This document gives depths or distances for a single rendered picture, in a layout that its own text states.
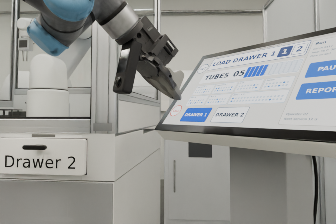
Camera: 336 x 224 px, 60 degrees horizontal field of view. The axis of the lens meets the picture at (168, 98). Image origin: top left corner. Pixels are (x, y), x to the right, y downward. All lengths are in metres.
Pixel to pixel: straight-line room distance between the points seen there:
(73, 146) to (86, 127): 0.07
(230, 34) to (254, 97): 3.70
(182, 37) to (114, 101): 3.40
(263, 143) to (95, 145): 0.53
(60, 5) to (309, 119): 0.44
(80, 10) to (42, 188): 0.71
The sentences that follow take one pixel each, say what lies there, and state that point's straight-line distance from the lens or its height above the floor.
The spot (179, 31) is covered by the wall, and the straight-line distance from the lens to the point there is 4.29.
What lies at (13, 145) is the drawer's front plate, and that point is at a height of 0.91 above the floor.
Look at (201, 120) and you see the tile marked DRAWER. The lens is 0.72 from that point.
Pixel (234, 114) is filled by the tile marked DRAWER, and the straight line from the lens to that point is 0.67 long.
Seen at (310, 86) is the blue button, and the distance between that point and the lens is 0.63.
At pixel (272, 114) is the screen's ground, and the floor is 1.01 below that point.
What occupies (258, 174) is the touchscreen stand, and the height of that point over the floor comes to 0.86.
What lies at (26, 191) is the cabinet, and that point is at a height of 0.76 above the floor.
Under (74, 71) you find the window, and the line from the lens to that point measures 1.00.
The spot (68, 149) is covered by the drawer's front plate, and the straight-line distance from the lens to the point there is 0.96.
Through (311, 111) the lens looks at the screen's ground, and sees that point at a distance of 0.58.
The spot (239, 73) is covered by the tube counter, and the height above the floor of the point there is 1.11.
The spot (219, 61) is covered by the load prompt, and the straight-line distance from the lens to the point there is 0.89.
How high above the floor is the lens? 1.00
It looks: 3 degrees up
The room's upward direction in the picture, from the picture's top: straight up
